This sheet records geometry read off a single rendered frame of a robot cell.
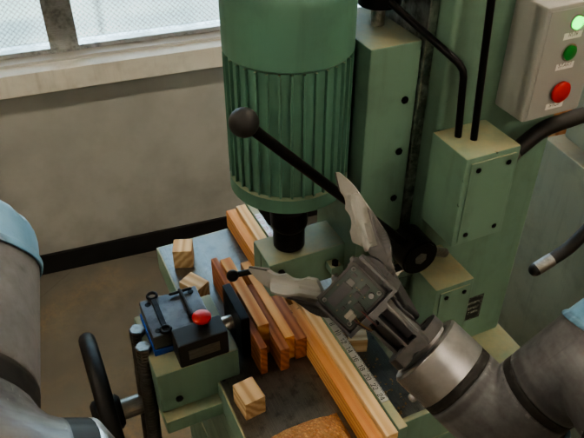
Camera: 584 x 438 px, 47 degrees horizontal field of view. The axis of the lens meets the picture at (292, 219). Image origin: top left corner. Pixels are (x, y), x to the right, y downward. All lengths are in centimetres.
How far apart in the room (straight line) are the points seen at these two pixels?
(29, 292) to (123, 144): 210
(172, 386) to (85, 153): 152
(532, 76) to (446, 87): 11
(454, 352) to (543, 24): 43
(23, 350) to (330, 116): 60
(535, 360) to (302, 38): 44
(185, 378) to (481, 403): 52
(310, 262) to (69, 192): 161
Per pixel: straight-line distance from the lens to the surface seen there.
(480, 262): 121
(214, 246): 137
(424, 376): 72
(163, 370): 108
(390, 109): 96
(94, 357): 113
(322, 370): 110
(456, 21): 90
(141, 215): 268
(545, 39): 93
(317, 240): 111
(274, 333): 112
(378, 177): 101
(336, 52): 85
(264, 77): 85
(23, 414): 35
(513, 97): 98
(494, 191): 98
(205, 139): 255
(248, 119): 75
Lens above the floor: 178
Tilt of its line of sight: 38 degrees down
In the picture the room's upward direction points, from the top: straight up
